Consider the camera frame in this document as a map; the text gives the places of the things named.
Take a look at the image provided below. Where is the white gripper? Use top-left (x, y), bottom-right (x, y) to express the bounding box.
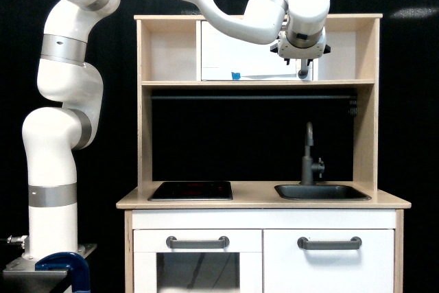
top-left (270, 28), bottom-right (331, 66)

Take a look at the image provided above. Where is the grey microwave door handle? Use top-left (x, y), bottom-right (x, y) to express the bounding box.
top-left (298, 59), bottom-right (309, 80)

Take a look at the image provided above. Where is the white microwave door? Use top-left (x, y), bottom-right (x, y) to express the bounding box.
top-left (200, 21), bottom-right (301, 81)

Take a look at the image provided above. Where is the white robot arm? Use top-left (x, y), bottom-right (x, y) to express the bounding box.
top-left (22, 0), bottom-right (330, 260)

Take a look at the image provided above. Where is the white cabinet door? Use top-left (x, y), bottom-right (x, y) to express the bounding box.
top-left (263, 229), bottom-right (394, 292)

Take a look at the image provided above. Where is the white oven door with window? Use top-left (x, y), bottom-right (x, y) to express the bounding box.
top-left (133, 229), bottom-right (263, 292)

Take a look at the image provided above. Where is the blue tape piece bottom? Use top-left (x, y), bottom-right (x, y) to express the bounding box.
top-left (231, 72), bottom-right (241, 80)

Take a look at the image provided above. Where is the grey toy faucet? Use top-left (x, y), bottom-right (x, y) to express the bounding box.
top-left (300, 122), bottom-right (325, 185)

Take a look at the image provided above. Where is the grey toy sink basin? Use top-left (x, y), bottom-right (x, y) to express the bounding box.
top-left (274, 185), bottom-right (371, 200)

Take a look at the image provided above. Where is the black toy stove top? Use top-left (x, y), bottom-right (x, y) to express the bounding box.
top-left (148, 181), bottom-right (233, 201)

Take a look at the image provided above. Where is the blue C-clamp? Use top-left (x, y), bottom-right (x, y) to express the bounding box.
top-left (34, 252), bottom-right (91, 293)

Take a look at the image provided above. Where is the wooden toy kitchen frame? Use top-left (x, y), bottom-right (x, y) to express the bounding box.
top-left (117, 14), bottom-right (410, 292)

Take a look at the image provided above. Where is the grey cabinet door handle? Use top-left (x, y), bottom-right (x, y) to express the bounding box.
top-left (297, 237), bottom-right (362, 250)

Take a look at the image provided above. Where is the grey oven door handle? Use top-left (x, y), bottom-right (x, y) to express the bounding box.
top-left (166, 236), bottom-right (230, 249)

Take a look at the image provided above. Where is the silver cable connector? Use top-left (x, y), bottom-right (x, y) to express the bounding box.
top-left (6, 235), bottom-right (28, 248)

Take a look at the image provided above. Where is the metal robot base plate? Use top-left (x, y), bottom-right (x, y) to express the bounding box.
top-left (1, 244), bottom-right (97, 292)

